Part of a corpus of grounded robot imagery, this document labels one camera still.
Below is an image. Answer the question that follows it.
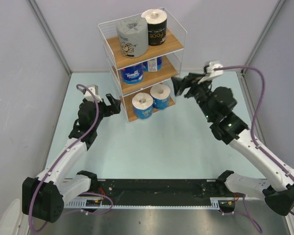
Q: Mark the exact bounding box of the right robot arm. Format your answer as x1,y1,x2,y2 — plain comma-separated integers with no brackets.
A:
171,73,294,216

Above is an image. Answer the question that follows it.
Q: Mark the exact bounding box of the grey slotted cable duct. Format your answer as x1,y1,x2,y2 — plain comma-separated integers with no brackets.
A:
66,197,222,209

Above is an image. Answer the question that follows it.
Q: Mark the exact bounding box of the blue Tempo paper roll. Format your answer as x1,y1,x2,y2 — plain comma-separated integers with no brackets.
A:
120,63,144,85

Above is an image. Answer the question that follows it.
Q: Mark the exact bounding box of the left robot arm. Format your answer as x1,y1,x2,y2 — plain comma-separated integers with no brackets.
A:
22,94,121,223

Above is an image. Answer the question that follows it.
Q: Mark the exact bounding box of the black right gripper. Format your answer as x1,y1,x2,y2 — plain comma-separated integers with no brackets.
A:
170,72,214,121

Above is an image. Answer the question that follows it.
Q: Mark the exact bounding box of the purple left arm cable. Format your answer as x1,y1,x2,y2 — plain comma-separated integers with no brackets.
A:
28,84,115,233

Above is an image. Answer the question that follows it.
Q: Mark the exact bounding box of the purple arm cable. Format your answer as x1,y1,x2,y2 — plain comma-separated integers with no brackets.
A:
28,84,115,233
214,65,294,233

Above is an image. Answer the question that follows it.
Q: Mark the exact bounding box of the white wire wooden shelf rack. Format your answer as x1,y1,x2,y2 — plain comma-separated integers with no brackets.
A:
98,7,187,123

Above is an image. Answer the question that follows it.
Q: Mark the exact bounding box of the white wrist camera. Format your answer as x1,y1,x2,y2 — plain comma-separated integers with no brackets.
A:
198,61,223,84
83,85,103,103

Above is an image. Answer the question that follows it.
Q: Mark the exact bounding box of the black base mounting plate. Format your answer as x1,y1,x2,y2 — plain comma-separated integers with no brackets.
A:
70,178,238,212

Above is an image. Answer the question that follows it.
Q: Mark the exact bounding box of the blue white paper roll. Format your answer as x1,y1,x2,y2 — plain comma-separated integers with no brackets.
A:
143,56,163,72

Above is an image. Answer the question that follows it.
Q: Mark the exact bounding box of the light blue paper roll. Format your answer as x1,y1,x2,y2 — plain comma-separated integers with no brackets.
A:
132,93,153,119

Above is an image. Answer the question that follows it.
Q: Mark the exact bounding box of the grey paper roll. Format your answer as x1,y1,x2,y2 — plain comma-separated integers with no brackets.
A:
116,16,149,58

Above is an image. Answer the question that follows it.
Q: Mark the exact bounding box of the blue starry paper roll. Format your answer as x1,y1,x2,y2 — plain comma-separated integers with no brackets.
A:
150,83,171,110

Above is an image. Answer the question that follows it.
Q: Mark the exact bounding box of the aluminium frame rail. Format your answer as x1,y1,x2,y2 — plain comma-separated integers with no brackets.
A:
237,69,294,235

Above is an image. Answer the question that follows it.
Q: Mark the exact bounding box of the black paper roll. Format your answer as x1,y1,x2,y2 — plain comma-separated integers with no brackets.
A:
141,9,167,46

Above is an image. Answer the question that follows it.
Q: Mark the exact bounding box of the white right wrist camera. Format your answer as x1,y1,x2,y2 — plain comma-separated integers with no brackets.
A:
198,61,223,84

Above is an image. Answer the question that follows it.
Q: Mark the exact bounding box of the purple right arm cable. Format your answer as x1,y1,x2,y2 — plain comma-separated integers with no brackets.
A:
214,65,294,233

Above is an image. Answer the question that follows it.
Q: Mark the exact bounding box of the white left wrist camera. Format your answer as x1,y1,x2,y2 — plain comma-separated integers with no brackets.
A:
83,85,103,103

